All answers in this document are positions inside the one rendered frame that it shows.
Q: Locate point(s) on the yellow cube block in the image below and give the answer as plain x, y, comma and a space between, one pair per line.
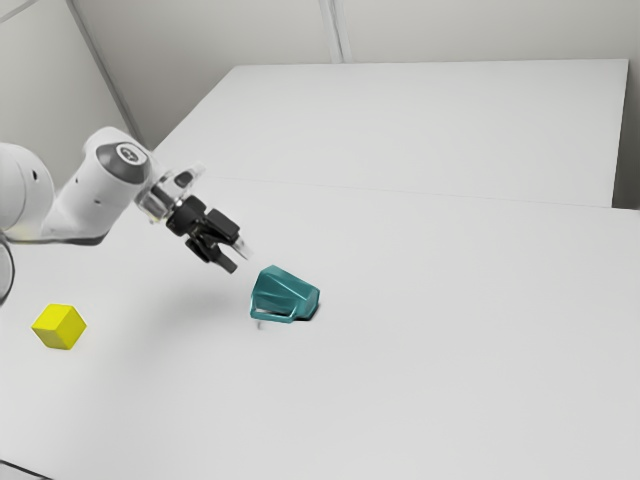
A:
59, 326

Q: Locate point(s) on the teal faceted mug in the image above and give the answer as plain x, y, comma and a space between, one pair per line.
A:
282, 297

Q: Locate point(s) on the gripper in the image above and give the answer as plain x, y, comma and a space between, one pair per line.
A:
192, 216

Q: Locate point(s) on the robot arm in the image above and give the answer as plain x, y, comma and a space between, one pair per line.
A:
95, 185

